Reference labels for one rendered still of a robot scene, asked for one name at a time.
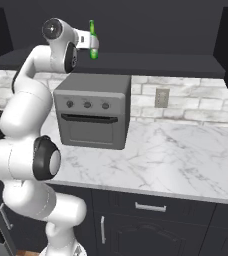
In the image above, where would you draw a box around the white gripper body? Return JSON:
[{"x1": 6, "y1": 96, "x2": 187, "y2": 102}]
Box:
[{"x1": 88, "y1": 32, "x2": 101, "y2": 52}]

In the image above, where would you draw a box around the green beer bottle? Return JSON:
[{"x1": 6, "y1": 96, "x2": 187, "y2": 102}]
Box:
[{"x1": 88, "y1": 19, "x2": 101, "y2": 61}]

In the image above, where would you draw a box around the dark base cabinet door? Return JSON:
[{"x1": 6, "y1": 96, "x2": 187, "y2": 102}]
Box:
[
  {"x1": 198, "y1": 202, "x2": 228, "y2": 256},
  {"x1": 93, "y1": 211, "x2": 208, "y2": 256}
]

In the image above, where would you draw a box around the grey toaster oven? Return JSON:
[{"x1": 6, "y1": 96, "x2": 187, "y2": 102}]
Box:
[{"x1": 53, "y1": 73, "x2": 133, "y2": 151}]

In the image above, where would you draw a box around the dark drawer front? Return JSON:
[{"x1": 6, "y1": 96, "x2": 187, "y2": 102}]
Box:
[{"x1": 91, "y1": 188, "x2": 218, "y2": 232}]

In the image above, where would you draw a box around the dark open wall cabinet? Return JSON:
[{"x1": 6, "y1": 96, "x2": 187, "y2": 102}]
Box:
[{"x1": 0, "y1": 0, "x2": 227, "y2": 80}]

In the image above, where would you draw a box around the grey wall socket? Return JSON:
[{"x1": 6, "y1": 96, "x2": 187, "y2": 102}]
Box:
[{"x1": 154, "y1": 87, "x2": 171, "y2": 109}]

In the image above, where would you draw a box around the silver drawer handle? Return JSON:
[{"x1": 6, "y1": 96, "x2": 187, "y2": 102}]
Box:
[{"x1": 134, "y1": 201, "x2": 168, "y2": 214}]

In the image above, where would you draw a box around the silver cabinet door handle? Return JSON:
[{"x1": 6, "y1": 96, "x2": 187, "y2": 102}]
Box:
[{"x1": 99, "y1": 215, "x2": 107, "y2": 245}]

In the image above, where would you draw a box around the silver stove door handle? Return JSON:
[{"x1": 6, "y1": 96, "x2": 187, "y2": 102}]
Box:
[{"x1": 0, "y1": 203, "x2": 14, "y2": 232}]

